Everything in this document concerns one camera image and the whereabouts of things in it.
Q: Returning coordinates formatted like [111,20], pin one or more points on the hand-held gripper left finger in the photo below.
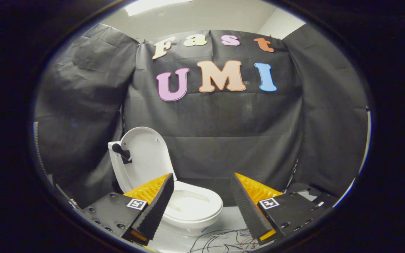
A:
[156,207]

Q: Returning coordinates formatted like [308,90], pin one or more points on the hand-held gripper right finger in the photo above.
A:
[247,211]

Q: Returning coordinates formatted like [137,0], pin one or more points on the white toilet lid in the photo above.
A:
[146,151]

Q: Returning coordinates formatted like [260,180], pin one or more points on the white ceramic toilet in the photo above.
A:
[213,207]

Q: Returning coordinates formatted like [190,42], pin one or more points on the black backdrop cloth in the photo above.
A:
[223,123]

